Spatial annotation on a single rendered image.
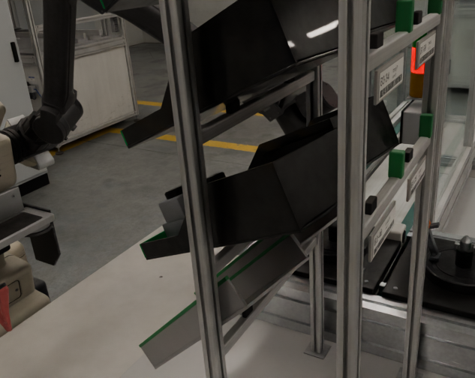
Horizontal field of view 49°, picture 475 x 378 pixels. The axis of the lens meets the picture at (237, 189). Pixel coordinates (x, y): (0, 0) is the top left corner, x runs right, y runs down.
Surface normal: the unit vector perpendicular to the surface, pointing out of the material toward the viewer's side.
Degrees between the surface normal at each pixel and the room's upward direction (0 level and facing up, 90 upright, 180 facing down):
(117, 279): 0
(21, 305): 8
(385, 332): 90
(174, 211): 90
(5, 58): 90
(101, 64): 90
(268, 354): 0
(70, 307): 0
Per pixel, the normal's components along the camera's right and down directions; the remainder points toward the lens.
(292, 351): -0.07, -0.91
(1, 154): 0.85, 0.28
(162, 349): -0.65, 0.35
